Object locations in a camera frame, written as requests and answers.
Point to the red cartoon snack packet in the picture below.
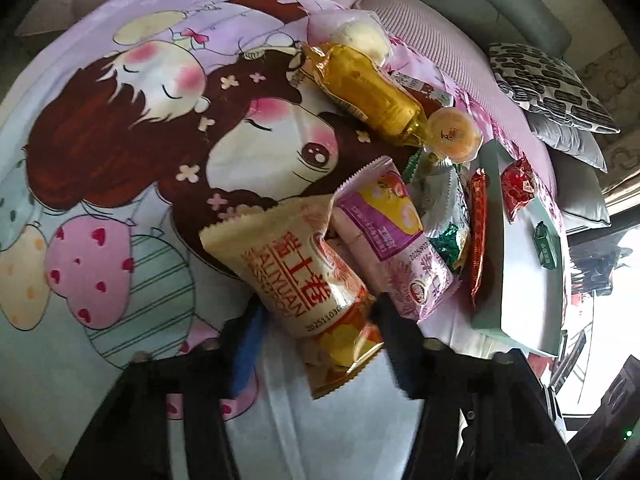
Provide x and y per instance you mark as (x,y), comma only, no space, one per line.
(430,94)

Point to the pink sofa cover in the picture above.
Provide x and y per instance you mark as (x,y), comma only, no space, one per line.
(450,60)

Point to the grey pillow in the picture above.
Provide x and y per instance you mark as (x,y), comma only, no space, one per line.
(575,145)

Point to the green white snack packet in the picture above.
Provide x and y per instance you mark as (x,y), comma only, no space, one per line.
(445,200)

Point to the pink snack packet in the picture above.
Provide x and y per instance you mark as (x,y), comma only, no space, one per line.
(385,230)

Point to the beige egg roll packet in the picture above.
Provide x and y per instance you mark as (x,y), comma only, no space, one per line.
(300,285)

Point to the yellow clear snack packet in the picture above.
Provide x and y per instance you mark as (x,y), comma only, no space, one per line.
(365,90)

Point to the long red snack packet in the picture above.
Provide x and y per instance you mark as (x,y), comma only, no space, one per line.
(478,230)

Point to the printed cartoon blanket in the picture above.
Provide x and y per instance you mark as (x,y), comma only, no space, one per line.
(150,160)

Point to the round bun in clear wrapper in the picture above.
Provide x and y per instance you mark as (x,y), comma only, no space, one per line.
(360,35)

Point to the black white patterned pillow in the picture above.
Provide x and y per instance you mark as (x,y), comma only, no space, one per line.
(545,85)

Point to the grey sofa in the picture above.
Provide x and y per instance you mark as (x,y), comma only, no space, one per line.
(475,5)

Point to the small green snack packet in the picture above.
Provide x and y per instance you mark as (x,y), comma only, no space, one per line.
(546,245)

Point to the red patterned snack packet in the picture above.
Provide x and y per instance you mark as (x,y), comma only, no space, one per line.
(517,190)

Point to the round jelly cup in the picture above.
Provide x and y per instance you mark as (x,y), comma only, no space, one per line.
(455,135)

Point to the teal cardboard box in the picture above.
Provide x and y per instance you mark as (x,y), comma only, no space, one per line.
(520,285)

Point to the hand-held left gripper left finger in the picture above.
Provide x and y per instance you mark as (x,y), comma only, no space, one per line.
(247,352)

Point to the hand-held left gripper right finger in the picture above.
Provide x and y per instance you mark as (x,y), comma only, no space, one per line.
(395,345)

